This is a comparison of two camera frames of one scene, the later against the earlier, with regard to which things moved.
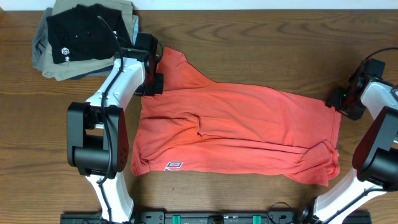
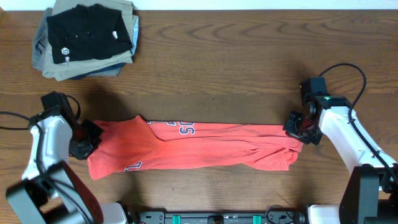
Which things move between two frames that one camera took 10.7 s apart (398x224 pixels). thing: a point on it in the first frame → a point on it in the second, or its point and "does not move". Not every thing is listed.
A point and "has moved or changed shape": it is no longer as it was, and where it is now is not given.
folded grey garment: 41,41 does not move
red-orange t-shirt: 199,126 has moved or changed shape
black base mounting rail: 215,217 does not move
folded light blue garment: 135,28 does not move
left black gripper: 154,84 → 88,140
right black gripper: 337,103 → 298,127
